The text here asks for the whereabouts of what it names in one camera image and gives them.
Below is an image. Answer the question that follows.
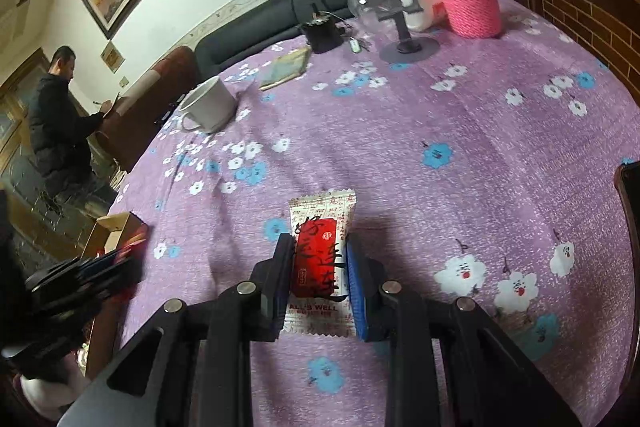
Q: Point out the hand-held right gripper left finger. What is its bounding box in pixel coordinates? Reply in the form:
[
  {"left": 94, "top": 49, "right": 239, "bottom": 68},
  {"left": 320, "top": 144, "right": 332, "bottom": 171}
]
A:
[{"left": 59, "top": 233, "right": 297, "bottom": 427}]

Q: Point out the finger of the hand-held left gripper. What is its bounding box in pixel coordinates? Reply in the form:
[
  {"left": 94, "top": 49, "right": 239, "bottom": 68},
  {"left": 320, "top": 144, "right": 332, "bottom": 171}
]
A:
[{"left": 77, "top": 243, "right": 148, "bottom": 295}]

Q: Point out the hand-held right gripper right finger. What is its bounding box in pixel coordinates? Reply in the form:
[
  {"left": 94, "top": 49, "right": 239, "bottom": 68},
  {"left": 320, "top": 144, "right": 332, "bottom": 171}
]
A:
[{"left": 346, "top": 232, "right": 584, "bottom": 427}]

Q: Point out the shallow cardboard box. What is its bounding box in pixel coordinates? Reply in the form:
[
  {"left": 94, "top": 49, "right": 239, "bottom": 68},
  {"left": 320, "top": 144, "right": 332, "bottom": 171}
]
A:
[{"left": 81, "top": 211, "right": 149, "bottom": 259}]

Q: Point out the white snack packet red label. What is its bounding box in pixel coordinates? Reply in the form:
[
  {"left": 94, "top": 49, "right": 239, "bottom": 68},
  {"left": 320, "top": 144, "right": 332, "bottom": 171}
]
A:
[{"left": 281, "top": 189, "right": 359, "bottom": 339}]

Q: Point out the person's left hand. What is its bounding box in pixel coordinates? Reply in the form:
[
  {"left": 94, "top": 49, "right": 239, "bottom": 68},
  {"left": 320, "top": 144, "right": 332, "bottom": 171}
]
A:
[{"left": 19, "top": 349, "right": 91, "bottom": 424}]

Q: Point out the purple floral tablecloth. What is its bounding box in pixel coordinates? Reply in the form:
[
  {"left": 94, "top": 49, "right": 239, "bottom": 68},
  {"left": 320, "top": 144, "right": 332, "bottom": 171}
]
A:
[{"left": 84, "top": 0, "right": 637, "bottom": 427}]

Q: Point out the brown chair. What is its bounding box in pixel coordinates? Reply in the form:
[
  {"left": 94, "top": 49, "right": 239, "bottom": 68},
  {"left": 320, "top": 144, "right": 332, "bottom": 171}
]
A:
[{"left": 95, "top": 46, "right": 198, "bottom": 174}]

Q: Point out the wooden glass-door cabinet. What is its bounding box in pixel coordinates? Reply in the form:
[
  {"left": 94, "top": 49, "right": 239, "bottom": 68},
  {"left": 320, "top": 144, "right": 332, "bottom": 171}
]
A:
[{"left": 0, "top": 47, "right": 53, "bottom": 190}]

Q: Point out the white mug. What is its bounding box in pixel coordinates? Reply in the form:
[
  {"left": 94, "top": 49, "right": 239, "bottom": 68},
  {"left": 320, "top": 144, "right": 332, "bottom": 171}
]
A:
[{"left": 177, "top": 75, "right": 238, "bottom": 134}]

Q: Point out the thin booklet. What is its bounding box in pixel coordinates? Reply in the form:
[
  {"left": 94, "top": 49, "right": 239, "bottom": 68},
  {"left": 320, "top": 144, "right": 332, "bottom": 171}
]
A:
[{"left": 259, "top": 47, "right": 313, "bottom": 92}]

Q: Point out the black container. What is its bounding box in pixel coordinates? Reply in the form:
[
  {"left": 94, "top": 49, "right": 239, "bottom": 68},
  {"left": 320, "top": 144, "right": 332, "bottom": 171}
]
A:
[{"left": 298, "top": 13, "right": 346, "bottom": 54}]

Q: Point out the grey phone stand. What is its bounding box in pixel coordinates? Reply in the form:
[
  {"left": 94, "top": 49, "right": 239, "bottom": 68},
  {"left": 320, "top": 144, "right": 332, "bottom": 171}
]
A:
[{"left": 357, "top": 0, "right": 442, "bottom": 64}]

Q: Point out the black sofa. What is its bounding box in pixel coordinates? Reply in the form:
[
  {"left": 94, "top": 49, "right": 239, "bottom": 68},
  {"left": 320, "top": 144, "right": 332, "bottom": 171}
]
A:
[{"left": 194, "top": 0, "right": 426, "bottom": 80}]

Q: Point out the clear plastic cup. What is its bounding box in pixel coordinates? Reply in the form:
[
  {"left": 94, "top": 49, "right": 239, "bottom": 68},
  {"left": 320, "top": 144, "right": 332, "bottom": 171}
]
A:
[{"left": 347, "top": 0, "right": 397, "bottom": 35}]

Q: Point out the white cylindrical container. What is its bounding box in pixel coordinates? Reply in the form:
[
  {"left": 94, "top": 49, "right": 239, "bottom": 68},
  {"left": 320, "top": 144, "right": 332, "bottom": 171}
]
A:
[{"left": 406, "top": 0, "right": 449, "bottom": 31}]

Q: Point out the yellow wall sticker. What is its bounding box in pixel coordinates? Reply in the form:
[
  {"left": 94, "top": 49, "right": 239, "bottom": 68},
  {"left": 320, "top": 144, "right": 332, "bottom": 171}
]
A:
[{"left": 100, "top": 42, "right": 126, "bottom": 74}]

